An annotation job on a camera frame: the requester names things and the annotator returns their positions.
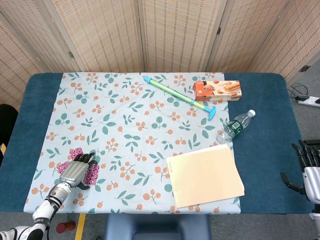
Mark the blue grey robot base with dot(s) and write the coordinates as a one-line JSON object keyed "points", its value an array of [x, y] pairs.
{"points": [[157, 225]]}

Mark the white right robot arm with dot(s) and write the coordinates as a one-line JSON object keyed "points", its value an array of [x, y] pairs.
{"points": [[316, 215]]}

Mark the yellow floor tape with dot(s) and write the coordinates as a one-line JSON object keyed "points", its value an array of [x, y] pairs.
{"points": [[80, 227], [2, 148]]}

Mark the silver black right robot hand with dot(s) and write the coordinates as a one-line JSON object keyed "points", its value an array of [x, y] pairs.
{"points": [[313, 182]]}

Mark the manila folder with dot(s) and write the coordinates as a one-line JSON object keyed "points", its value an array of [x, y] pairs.
{"points": [[205, 175]]}

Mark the orange biscuit box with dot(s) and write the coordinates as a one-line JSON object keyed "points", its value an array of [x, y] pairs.
{"points": [[217, 90]]}

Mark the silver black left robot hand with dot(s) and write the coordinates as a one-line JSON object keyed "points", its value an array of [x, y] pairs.
{"points": [[73, 172]]}

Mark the clear plastic water bottle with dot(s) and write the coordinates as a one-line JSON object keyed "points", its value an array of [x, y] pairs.
{"points": [[235, 126]]}

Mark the black box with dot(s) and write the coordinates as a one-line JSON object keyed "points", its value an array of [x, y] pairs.
{"points": [[312, 142]]}

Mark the teal blue table cover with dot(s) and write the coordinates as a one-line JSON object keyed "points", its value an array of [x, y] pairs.
{"points": [[262, 125]]}

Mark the woven bamboo folding screen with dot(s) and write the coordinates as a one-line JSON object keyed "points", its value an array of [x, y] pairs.
{"points": [[105, 35]]}

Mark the floral print tablecloth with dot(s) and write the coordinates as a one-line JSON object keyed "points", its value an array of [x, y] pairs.
{"points": [[125, 112]]}

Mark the green blue toy water pump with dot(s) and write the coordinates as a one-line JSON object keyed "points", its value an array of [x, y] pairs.
{"points": [[172, 91]]}

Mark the red orange cylinder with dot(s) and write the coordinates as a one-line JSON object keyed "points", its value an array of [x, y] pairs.
{"points": [[66, 227]]}

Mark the black bag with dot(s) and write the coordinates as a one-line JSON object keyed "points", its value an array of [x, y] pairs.
{"points": [[7, 125]]}

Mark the white power strip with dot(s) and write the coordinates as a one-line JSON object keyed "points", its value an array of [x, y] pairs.
{"points": [[310, 101]]}

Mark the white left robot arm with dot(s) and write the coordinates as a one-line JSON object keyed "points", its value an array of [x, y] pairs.
{"points": [[45, 207]]}

